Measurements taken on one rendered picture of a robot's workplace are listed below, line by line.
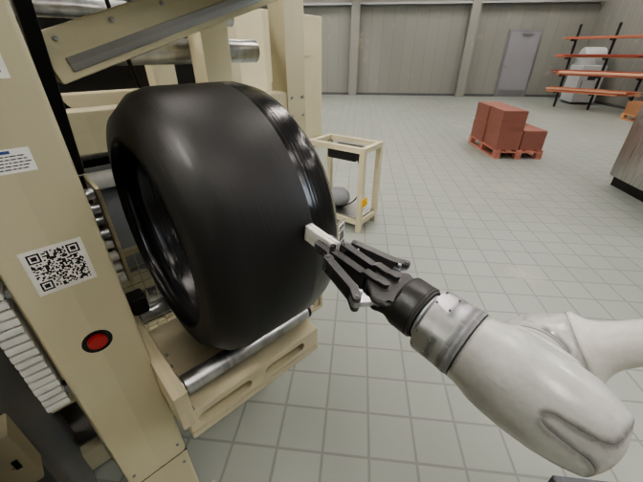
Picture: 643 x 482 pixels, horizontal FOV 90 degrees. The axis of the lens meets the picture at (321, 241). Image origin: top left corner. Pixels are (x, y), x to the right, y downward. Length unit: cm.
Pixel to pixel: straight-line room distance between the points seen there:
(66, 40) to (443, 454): 186
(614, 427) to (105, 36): 107
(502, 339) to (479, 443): 144
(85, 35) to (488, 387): 98
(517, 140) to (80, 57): 579
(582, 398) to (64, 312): 69
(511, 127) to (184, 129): 572
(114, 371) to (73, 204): 33
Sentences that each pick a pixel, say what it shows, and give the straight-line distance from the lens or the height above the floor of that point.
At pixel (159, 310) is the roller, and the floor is 91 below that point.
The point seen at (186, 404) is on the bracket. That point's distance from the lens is 73.
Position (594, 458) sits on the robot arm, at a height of 119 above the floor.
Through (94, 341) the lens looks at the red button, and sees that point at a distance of 71.
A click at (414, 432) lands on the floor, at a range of 176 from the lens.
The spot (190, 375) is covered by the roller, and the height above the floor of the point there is 92.
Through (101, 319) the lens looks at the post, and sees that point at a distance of 69.
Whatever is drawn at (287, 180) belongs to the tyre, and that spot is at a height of 132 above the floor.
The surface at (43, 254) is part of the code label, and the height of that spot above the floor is 125.
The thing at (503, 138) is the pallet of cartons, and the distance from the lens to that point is 605.
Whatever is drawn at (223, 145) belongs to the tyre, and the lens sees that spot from 53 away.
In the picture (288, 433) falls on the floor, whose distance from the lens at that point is 172.
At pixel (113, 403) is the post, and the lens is 82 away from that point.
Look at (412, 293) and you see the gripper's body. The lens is 43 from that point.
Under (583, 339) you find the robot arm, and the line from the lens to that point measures 54.
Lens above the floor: 150
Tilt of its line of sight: 30 degrees down
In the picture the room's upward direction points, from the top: straight up
